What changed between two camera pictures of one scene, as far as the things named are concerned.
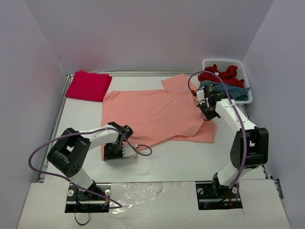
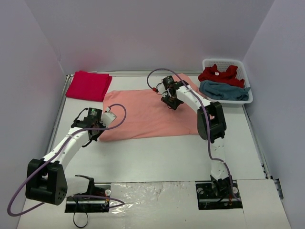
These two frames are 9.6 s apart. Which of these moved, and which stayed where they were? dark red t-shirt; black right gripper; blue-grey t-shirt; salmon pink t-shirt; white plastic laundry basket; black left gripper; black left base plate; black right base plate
Moved: black right gripper; black left gripper; salmon pink t-shirt
Stayed: dark red t-shirt; black left base plate; white plastic laundry basket; black right base plate; blue-grey t-shirt
